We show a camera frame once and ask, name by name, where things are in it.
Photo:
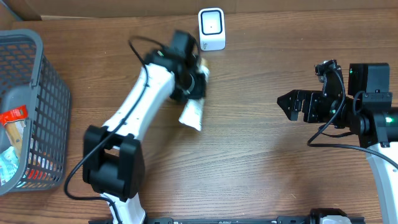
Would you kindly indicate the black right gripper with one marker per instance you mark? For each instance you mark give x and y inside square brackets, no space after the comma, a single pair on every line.
[311,98]

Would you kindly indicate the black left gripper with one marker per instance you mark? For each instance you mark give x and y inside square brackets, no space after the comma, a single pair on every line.
[201,93]

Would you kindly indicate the white tube gold cap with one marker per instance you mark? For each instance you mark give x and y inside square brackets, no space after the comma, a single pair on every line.
[193,111]

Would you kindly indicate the orange brown snack packet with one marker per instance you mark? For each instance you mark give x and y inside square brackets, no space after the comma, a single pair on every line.
[13,122]

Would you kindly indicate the teal snack pouch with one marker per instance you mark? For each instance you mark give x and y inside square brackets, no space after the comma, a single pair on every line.
[9,163]

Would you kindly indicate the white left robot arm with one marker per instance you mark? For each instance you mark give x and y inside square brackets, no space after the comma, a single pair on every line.
[114,161]

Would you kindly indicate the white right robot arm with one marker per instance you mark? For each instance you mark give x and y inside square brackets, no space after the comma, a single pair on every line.
[369,116]

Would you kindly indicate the white barcode scanner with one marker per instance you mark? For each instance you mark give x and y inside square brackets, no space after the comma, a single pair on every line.
[212,30]

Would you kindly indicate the grey plastic mesh basket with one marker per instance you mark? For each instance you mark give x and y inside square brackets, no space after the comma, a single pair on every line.
[28,78]

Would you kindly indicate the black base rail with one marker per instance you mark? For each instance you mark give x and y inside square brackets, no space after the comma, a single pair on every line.
[316,216]

